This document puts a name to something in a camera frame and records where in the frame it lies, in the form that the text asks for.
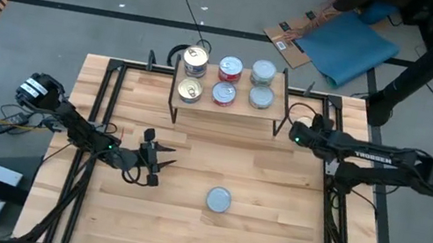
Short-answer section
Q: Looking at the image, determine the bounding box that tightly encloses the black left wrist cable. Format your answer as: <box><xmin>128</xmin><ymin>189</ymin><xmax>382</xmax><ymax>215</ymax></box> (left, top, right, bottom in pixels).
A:
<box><xmin>119</xmin><ymin>160</ymin><xmax>152</xmax><ymax>189</ymax></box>

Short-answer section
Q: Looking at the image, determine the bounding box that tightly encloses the black power adapter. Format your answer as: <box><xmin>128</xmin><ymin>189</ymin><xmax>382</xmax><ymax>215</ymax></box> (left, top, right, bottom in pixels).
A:
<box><xmin>0</xmin><ymin>107</ymin><xmax>32</xmax><ymax>139</ymax></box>

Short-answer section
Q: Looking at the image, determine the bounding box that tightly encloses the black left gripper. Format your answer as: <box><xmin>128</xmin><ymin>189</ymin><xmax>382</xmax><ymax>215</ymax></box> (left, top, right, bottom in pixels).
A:
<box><xmin>113</xmin><ymin>122</ymin><xmax>182</xmax><ymax>190</ymax></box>

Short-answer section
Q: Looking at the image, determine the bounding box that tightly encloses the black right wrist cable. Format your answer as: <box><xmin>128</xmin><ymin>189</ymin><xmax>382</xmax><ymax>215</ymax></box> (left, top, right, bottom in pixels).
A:
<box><xmin>284</xmin><ymin>100</ymin><xmax>327</xmax><ymax>135</ymax></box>

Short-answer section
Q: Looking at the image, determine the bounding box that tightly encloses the green label seafood can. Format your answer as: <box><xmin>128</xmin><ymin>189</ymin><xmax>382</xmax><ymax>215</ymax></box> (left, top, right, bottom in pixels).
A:
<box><xmin>202</xmin><ymin>183</ymin><xmax>235</xmax><ymax>216</ymax></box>
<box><xmin>249</xmin><ymin>57</ymin><xmax>279</xmax><ymax>84</ymax></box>
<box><xmin>246</xmin><ymin>83</ymin><xmax>277</xmax><ymax>113</ymax></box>

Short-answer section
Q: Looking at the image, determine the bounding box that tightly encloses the blue foam mat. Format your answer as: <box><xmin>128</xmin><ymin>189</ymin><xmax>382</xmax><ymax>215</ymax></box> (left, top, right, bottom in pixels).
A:
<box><xmin>289</xmin><ymin>1</ymin><xmax>406</xmax><ymax>99</ymax></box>

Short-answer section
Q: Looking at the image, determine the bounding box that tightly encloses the wooden shelf black metal frame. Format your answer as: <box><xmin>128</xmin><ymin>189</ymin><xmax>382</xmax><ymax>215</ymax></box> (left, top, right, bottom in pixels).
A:
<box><xmin>163</xmin><ymin>54</ymin><xmax>297</xmax><ymax>144</ymax></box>

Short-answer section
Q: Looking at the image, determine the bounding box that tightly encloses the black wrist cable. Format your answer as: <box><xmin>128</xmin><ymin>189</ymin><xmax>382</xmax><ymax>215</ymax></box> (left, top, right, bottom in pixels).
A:
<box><xmin>284</xmin><ymin>100</ymin><xmax>327</xmax><ymax>135</ymax></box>
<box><xmin>119</xmin><ymin>160</ymin><xmax>152</xmax><ymax>189</ymax></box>

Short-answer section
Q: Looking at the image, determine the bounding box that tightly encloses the black table frame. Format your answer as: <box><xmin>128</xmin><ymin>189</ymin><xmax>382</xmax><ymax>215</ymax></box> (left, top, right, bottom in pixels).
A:
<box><xmin>11</xmin><ymin>41</ymin><xmax>416</xmax><ymax>243</ymax></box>

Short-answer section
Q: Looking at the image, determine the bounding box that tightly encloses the flat brown cardboard sheet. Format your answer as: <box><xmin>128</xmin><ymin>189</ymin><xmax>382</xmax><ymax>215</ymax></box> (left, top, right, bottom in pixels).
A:
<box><xmin>256</xmin><ymin>0</ymin><xmax>340</xmax><ymax>76</ymax></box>

